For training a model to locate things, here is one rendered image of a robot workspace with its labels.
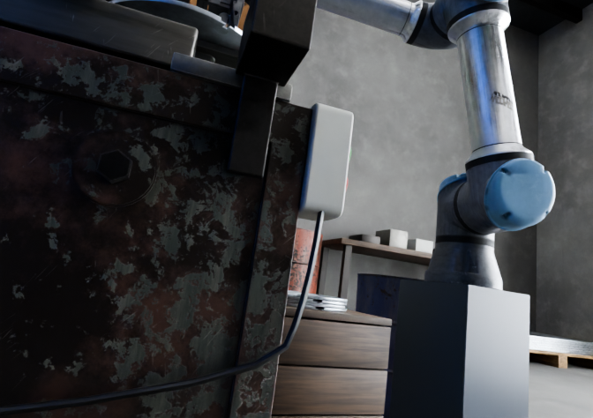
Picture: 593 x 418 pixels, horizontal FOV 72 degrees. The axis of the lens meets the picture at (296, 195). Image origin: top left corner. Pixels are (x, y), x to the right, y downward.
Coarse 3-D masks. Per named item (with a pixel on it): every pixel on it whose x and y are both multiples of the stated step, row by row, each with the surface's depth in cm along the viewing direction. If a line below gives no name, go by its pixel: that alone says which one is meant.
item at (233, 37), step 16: (112, 0) 61; (128, 0) 59; (144, 0) 59; (160, 0) 59; (176, 0) 59; (160, 16) 62; (176, 16) 61; (192, 16) 61; (208, 16) 60; (208, 32) 64; (240, 32) 64
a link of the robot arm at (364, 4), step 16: (320, 0) 92; (336, 0) 92; (352, 0) 91; (368, 0) 91; (384, 0) 91; (400, 0) 92; (352, 16) 94; (368, 16) 93; (384, 16) 92; (400, 16) 92; (416, 16) 91; (400, 32) 94; (416, 32) 92; (432, 32) 90; (432, 48) 94; (448, 48) 92
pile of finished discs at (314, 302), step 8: (288, 296) 105; (296, 296) 106; (312, 296) 106; (320, 296) 131; (328, 296) 130; (288, 304) 105; (296, 304) 105; (312, 304) 105; (320, 304) 106; (328, 304) 107; (336, 304) 109; (344, 304) 113
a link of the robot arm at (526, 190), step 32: (448, 0) 81; (480, 0) 76; (448, 32) 82; (480, 32) 77; (480, 64) 76; (480, 96) 75; (512, 96) 75; (480, 128) 75; (512, 128) 73; (480, 160) 73; (512, 160) 69; (480, 192) 72; (512, 192) 68; (544, 192) 69; (480, 224) 76; (512, 224) 69
